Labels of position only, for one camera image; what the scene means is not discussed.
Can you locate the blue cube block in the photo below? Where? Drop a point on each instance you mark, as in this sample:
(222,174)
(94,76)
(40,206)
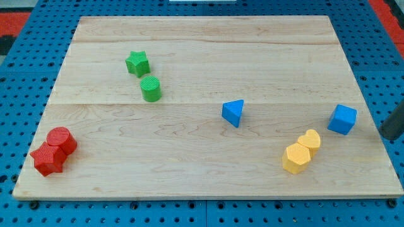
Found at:
(342,119)

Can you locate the blue triangle block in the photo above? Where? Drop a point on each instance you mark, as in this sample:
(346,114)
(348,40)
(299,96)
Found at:
(232,112)

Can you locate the wooden board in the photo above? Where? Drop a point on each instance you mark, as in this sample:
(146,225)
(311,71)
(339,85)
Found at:
(291,72)

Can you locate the green cylinder block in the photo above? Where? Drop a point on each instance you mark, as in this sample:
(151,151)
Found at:
(150,89)

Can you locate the green star block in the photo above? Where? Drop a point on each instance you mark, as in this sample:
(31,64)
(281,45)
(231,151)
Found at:
(137,63)

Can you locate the yellow hexagon block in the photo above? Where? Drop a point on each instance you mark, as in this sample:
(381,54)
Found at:
(296,158)

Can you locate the yellow heart block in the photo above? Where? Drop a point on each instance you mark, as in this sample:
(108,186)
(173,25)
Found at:
(311,140)

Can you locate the red cylinder block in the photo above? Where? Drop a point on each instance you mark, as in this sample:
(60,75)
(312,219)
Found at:
(63,138)

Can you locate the red star block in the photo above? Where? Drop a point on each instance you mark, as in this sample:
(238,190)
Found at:
(48,159)

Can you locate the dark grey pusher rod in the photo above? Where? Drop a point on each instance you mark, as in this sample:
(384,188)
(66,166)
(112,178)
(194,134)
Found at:
(392,128)

